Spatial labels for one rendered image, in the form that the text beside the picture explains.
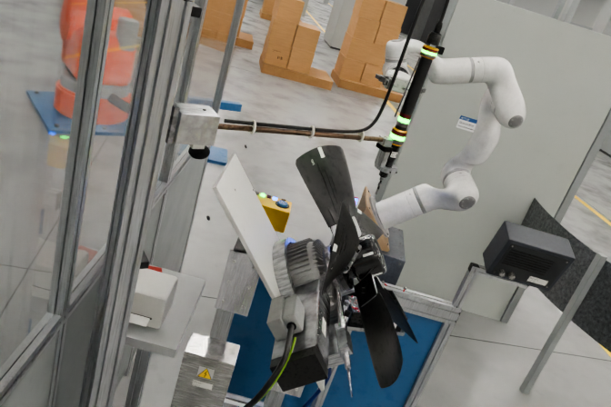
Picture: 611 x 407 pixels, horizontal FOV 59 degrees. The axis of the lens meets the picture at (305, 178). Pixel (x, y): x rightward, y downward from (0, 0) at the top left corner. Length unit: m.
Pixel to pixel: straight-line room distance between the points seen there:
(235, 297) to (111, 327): 0.37
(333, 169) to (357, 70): 8.18
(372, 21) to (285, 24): 1.56
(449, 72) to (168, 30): 1.14
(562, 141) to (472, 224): 0.76
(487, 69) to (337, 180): 0.71
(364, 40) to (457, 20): 6.36
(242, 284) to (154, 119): 0.63
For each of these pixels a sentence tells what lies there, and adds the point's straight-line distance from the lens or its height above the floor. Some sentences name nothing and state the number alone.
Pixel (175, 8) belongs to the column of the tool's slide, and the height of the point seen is 1.78.
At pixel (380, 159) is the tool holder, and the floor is 1.48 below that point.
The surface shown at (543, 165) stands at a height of 1.17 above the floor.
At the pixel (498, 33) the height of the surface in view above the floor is 1.84.
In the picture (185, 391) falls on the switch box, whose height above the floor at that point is 0.70.
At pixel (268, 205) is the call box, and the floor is 1.07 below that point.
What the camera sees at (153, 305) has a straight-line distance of 1.63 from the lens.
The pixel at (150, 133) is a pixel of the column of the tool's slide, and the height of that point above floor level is 1.53.
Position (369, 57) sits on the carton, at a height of 0.61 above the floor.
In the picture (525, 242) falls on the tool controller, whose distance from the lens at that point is 2.14.
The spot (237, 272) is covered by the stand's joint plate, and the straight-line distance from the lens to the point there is 1.57.
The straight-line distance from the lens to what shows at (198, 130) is 1.20.
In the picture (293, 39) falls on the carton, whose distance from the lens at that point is 9.03.
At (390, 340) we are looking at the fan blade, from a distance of 1.49.
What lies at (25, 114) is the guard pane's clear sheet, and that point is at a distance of 1.00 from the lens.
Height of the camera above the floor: 1.95
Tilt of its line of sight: 22 degrees down
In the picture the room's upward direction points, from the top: 17 degrees clockwise
